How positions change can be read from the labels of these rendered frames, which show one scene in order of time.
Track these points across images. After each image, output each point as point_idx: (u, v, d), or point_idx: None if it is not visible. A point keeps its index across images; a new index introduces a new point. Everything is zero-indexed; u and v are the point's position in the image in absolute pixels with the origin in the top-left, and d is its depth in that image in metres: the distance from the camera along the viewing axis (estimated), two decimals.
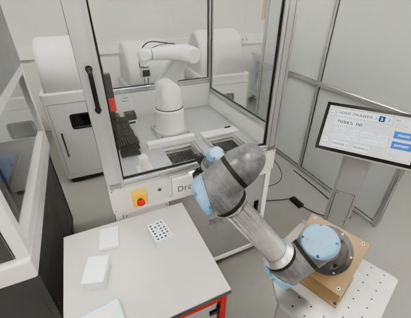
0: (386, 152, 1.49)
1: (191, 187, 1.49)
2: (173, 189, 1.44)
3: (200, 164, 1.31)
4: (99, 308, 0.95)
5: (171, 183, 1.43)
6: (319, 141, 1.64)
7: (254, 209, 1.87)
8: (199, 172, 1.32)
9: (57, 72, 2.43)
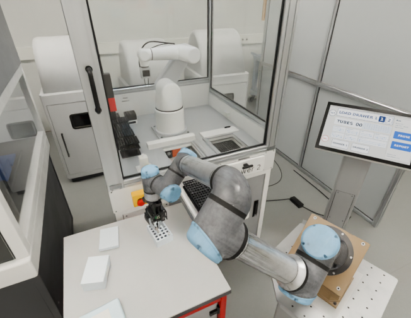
0: (386, 152, 1.49)
1: None
2: None
3: None
4: (99, 308, 0.95)
5: None
6: (319, 141, 1.64)
7: (254, 209, 1.87)
8: (148, 209, 1.17)
9: (57, 72, 2.43)
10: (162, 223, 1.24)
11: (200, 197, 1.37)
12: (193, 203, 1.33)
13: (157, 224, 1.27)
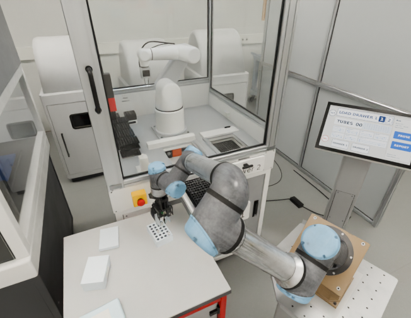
0: (386, 152, 1.49)
1: None
2: None
3: None
4: (99, 308, 0.95)
5: None
6: (319, 141, 1.64)
7: (254, 209, 1.87)
8: (154, 205, 1.21)
9: (57, 72, 2.43)
10: (168, 218, 1.27)
11: (200, 197, 1.37)
12: (193, 203, 1.33)
13: (164, 219, 1.30)
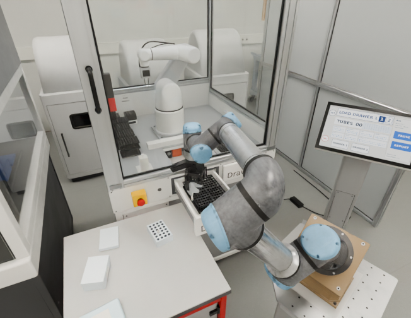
0: (386, 152, 1.49)
1: None
2: (195, 229, 1.20)
3: (185, 164, 1.14)
4: (99, 308, 0.95)
5: (194, 222, 1.19)
6: (319, 141, 1.64)
7: None
8: (190, 172, 1.14)
9: (57, 72, 2.43)
10: (199, 184, 1.22)
11: (200, 197, 1.37)
12: (193, 203, 1.33)
13: None
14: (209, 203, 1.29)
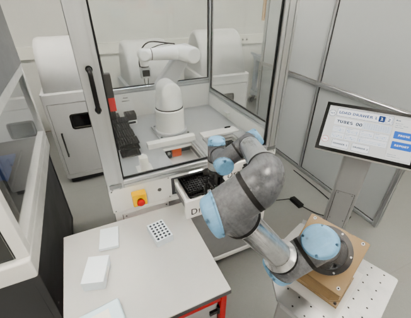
0: (386, 152, 1.49)
1: None
2: (185, 212, 1.29)
3: (208, 171, 1.23)
4: (99, 308, 0.95)
5: (184, 206, 1.28)
6: (319, 141, 1.64)
7: None
8: (209, 180, 1.21)
9: (57, 72, 2.43)
10: None
11: (191, 184, 1.47)
12: (185, 189, 1.43)
13: None
14: (199, 189, 1.39)
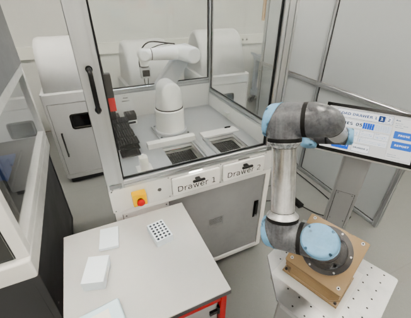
0: (386, 152, 1.49)
1: (191, 187, 1.49)
2: (172, 189, 1.44)
3: None
4: (99, 308, 0.95)
5: (171, 183, 1.43)
6: None
7: (254, 209, 1.87)
8: None
9: (57, 72, 2.43)
10: None
11: None
12: None
13: None
14: None
